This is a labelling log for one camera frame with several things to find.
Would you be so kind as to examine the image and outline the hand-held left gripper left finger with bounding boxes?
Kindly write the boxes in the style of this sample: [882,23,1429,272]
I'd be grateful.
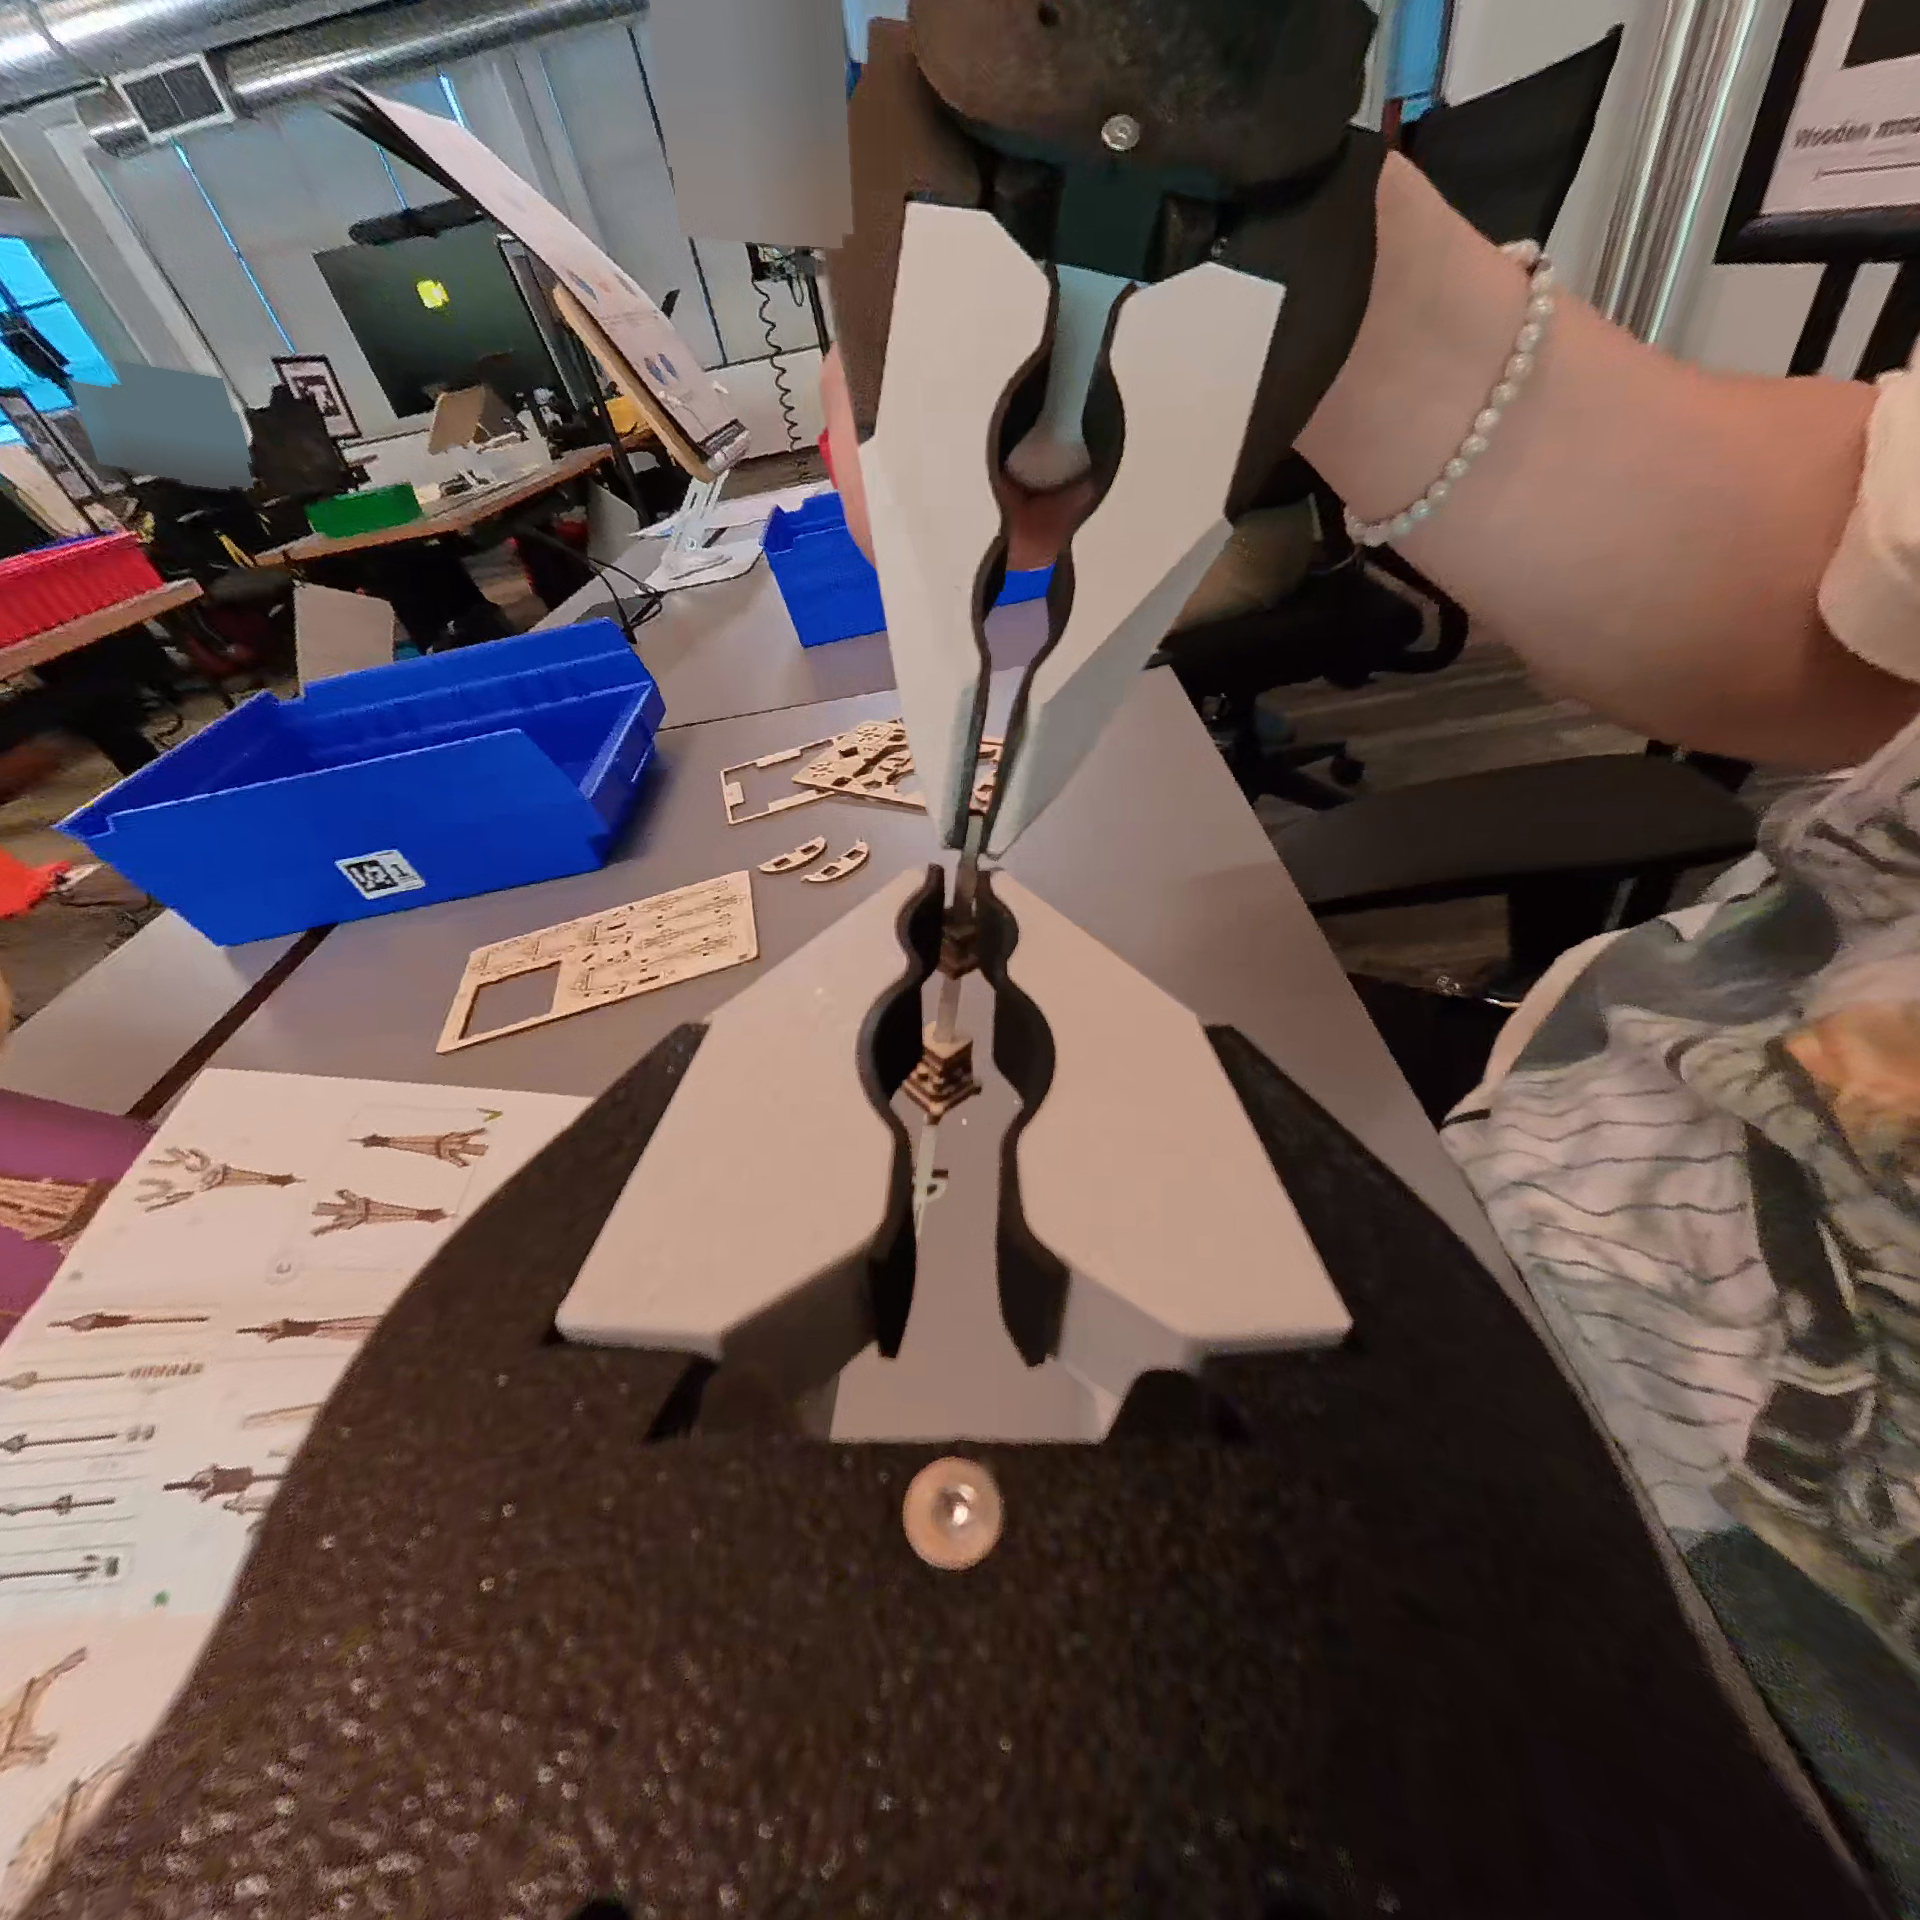
[551,867,939,1444]

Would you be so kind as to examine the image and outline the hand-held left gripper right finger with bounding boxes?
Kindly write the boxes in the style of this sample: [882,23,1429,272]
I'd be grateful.
[983,867,1355,1438]

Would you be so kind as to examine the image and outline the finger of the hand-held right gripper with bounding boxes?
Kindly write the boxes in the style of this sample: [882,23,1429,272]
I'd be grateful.
[858,198,1066,848]
[978,260,1291,860]

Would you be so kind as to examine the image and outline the wooden tower spire model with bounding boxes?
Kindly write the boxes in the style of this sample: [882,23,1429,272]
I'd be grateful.
[903,809,999,1247]

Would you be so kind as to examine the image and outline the punched-out wooden parts sheet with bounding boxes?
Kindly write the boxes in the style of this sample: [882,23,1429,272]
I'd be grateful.
[721,717,1009,829]

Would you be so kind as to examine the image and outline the person's right forearm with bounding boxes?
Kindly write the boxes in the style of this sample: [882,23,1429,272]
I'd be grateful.
[1341,246,1920,774]

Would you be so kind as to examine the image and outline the wooden top desk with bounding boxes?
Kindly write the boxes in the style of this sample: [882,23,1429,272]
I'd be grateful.
[0,576,204,676]

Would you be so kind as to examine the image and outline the person's right hand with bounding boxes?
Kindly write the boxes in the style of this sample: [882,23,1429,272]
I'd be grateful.
[1289,151,1520,519]

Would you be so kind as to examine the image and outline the white stand base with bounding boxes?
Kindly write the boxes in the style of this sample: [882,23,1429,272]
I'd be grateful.
[645,463,769,587]

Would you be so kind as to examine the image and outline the tilted document board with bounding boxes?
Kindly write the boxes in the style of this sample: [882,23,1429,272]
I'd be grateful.
[322,76,753,481]

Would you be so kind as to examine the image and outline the black mesh office chair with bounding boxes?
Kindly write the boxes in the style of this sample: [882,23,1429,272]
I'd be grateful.
[1161,23,1631,812]

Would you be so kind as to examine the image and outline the person in printed shirt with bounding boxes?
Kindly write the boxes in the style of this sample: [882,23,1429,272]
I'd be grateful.
[1441,367,1920,1920]

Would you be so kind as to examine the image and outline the silver vertical pipes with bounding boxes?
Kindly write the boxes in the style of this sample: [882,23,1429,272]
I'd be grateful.
[1591,0,1801,347]

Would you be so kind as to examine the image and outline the folded instruction leaflet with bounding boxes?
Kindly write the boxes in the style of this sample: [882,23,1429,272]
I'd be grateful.
[0,1068,594,1920]

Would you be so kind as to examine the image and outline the tagged blue plastic bin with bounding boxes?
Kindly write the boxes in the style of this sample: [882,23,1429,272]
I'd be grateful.
[57,616,666,950]

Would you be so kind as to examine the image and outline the grey folded card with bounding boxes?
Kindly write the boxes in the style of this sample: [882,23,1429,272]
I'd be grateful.
[293,583,401,693]

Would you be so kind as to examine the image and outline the framed marker sign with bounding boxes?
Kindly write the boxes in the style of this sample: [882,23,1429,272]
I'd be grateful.
[272,351,361,443]

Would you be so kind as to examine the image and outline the purple tower kit package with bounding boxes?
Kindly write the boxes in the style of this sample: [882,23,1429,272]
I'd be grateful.
[0,1087,153,1321]

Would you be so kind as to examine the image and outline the ceiling vent grille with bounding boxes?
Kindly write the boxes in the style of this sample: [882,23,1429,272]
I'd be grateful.
[113,52,243,143]

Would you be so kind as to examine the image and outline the red plastic bin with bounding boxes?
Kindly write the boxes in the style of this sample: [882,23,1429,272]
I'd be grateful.
[0,533,167,646]

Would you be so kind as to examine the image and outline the large window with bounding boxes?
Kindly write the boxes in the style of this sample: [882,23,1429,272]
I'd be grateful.
[0,230,121,452]

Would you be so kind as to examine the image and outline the pearl bracelet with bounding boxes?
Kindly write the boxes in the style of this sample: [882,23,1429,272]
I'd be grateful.
[1339,237,1557,548]

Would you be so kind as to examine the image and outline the wall monitor screen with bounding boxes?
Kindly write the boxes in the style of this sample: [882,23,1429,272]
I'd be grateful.
[312,230,519,423]

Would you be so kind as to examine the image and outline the silver spiral air duct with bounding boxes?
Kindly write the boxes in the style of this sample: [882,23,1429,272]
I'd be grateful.
[0,0,664,152]

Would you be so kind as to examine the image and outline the framed wall sign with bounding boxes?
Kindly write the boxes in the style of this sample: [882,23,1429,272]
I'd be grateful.
[1716,0,1920,377]

